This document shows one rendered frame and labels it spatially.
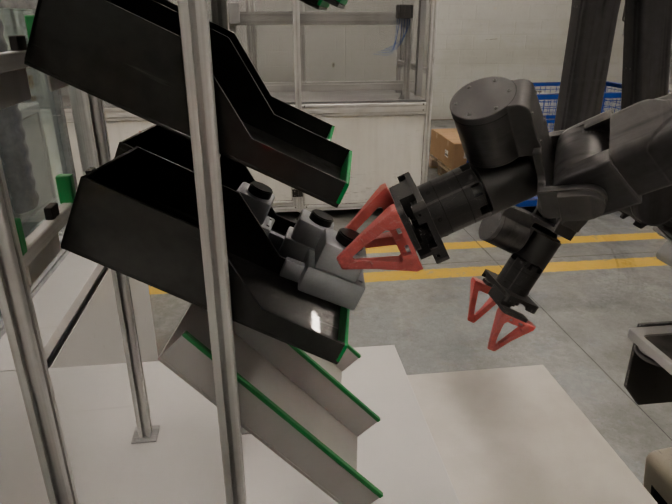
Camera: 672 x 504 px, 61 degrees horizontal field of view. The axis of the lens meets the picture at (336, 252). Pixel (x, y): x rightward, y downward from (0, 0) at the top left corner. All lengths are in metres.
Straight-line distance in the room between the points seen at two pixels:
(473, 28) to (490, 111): 8.88
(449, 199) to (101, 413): 0.77
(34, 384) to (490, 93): 0.48
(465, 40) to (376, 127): 5.03
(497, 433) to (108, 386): 0.71
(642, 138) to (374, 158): 4.05
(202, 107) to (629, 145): 0.34
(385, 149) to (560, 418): 3.62
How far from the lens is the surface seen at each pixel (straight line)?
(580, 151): 0.55
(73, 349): 1.53
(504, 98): 0.51
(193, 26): 0.46
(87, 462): 1.02
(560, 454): 1.02
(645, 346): 1.00
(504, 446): 1.01
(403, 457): 0.96
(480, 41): 9.43
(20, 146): 1.57
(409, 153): 4.58
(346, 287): 0.58
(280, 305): 0.61
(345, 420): 0.77
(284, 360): 0.72
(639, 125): 0.53
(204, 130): 0.47
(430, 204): 0.55
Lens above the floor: 1.50
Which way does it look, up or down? 22 degrees down
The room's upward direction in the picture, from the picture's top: straight up
